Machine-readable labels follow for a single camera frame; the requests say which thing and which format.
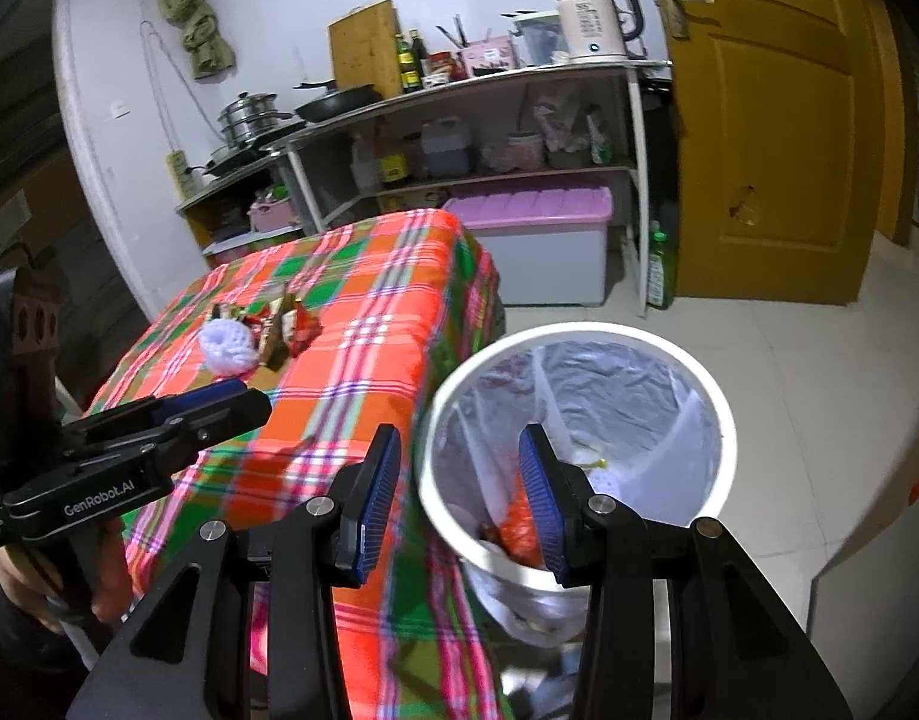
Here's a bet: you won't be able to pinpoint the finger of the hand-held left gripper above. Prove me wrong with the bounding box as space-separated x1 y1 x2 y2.
77 388 273 478
62 379 251 452

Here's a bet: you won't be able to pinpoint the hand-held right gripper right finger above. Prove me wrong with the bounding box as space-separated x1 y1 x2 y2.
518 424 854 720

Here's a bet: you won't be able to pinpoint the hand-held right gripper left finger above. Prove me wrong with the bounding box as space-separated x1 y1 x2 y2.
65 424 402 720

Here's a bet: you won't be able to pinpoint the red plastic bag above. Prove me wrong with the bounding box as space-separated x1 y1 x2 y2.
497 491 545 565

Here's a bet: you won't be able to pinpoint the white foam fruit net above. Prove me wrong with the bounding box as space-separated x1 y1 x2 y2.
200 319 263 378

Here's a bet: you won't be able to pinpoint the white round trash bin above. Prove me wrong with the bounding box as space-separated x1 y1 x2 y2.
415 321 737 595

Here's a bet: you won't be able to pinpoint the gold foil wrapper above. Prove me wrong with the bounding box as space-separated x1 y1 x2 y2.
214 301 284 365

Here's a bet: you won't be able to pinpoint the white trash bin with liner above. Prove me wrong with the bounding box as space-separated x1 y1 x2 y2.
428 336 725 647

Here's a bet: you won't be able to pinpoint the person's left hand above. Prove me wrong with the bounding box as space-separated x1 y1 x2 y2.
0 523 135 635

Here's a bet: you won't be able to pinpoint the pink lid storage box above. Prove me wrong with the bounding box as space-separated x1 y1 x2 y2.
202 228 305 268

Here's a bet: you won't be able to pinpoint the plaid orange green tablecloth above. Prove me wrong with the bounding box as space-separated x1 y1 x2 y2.
80 208 518 720

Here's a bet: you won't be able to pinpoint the pink plastic basket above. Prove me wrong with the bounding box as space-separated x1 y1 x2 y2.
247 190 300 234

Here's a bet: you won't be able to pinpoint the yellowed power strip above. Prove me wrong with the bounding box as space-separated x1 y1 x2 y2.
166 151 195 200

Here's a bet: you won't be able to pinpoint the black induction cooker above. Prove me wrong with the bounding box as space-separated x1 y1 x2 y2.
200 141 282 175

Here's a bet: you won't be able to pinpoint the purple lid storage box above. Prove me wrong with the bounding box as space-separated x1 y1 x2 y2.
442 185 615 309

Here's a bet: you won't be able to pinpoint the green glass bottle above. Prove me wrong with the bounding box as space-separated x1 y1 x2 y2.
646 220 678 311

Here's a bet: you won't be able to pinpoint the steel steamer pot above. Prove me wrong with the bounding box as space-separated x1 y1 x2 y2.
218 91 295 146

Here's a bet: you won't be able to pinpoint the white plastic bottle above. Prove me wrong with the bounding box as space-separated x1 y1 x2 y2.
350 133 383 193

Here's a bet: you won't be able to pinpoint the yellow label bottle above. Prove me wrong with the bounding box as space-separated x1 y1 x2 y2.
380 138 413 189

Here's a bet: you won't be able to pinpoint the black frying pan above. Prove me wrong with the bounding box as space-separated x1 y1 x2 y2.
293 80 386 125

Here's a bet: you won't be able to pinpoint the dark oil jug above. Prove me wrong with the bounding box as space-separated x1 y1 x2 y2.
419 117 474 180

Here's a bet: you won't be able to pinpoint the green hanging cloth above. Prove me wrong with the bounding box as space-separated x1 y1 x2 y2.
151 0 237 81

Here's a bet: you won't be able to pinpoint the wooden cutting board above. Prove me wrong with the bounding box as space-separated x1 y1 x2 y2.
328 0 403 95

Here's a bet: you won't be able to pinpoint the crumpled plastic bags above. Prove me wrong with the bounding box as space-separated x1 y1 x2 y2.
534 93 612 167

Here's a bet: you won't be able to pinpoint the green oil bottle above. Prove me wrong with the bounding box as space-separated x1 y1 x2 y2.
395 33 420 95

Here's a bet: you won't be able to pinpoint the white metal shelf unit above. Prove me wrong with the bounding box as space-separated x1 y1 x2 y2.
283 58 675 317

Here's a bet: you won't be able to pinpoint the yellow wooden door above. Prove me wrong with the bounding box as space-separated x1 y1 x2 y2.
638 0 908 308

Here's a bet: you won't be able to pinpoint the pink utensil holder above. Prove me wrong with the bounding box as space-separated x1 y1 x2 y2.
459 40 522 77

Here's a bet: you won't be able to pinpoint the black chopsticks bunch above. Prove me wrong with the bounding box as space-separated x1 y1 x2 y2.
436 14 473 50

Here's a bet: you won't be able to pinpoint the clear plastic pitcher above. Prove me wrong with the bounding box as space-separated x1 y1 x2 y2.
512 10 570 68

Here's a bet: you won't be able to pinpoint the white electric kettle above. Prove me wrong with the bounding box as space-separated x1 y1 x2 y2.
547 0 647 65

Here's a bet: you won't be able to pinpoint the brass door handle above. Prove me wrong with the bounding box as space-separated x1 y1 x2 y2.
653 0 716 41

